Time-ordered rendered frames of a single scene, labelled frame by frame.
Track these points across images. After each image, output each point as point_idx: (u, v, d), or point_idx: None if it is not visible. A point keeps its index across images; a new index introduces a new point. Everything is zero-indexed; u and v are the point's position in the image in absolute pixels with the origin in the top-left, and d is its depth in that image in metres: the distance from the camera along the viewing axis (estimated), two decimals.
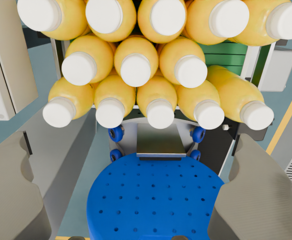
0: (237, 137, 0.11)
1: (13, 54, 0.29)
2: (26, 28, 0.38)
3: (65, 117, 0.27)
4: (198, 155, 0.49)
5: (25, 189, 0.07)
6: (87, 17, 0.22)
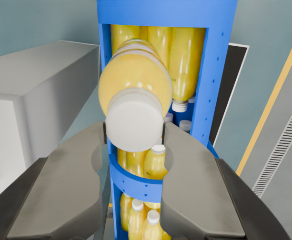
0: (164, 127, 0.12)
1: None
2: None
3: None
4: None
5: (89, 177, 0.08)
6: None
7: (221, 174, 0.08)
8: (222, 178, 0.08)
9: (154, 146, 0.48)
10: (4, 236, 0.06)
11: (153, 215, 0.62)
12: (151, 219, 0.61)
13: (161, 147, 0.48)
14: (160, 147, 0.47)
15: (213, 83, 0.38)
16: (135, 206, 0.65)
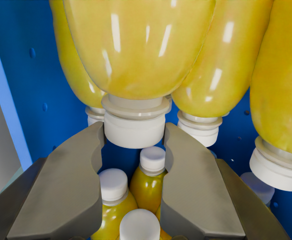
0: (164, 127, 0.12)
1: None
2: None
3: None
4: None
5: (88, 177, 0.08)
6: None
7: (221, 175, 0.08)
8: (222, 179, 0.08)
9: None
10: (4, 236, 0.06)
11: None
12: None
13: None
14: None
15: None
16: None
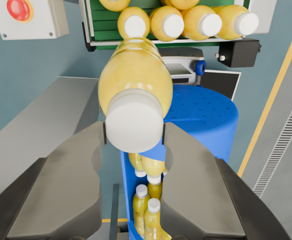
0: (164, 127, 0.12)
1: None
2: None
3: (153, 132, 0.13)
4: (201, 87, 0.59)
5: (88, 177, 0.08)
6: None
7: (221, 174, 0.08)
8: (222, 178, 0.08)
9: None
10: (4, 236, 0.06)
11: None
12: None
13: None
14: None
15: None
16: None
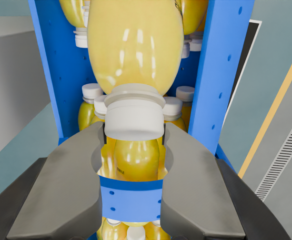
0: (164, 127, 0.12)
1: None
2: None
3: (153, 135, 0.13)
4: None
5: (88, 177, 0.08)
6: None
7: (221, 175, 0.08)
8: (222, 179, 0.08)
9: None
10: (4, 236, 0.06)
11: (135, 234, 0.40)
12: (132, 239, 0.39)
13: None
14: None
15: None
16: (109, 218, 0.44)
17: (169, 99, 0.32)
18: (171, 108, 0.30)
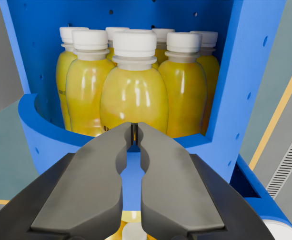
0: (136, 127, 0.12)
1: None
2: None
3: None
4: None
5: (111, 178, 0.08)
6: None
7: (196, 169, 0.09)
8: (197, 173, 0.08)
9: (119, 40, 0.16)
10: (28, 225, 0.06)
11: (134, 234, 0.30)
12: None
13: (142, 42, 0.16)
14: (137, 41, 0.15)
15: None
16: None
17: (183, 33, 0.22)
18: (186, 40, 0.20)
